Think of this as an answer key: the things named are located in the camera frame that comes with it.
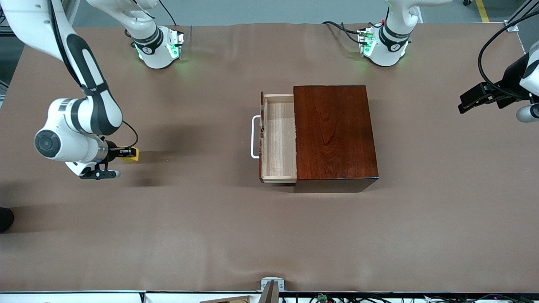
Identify black arm base cable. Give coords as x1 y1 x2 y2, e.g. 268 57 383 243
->
158 0 177 27
322 20 379 46

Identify brown table cover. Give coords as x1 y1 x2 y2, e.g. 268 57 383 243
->
0 22 539 294

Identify light wooden board piece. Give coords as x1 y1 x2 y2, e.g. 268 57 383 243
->
199 295 253 303

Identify aluminium frame corner bracket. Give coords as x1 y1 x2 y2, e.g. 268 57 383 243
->
504 0 539 32

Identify grey metal table bracket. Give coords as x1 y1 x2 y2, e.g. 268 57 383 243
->
261 276 285 303

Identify light wood drawer white handle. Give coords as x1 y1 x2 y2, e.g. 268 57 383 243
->
251 92 298 184

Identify black rounded object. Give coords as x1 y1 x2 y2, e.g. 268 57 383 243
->
0 207 15 233

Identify dark red-brown wooden cabinet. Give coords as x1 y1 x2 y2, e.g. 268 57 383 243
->
293 85 379 194

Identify aluminium frame rails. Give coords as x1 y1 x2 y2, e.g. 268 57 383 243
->
59 0 80 27

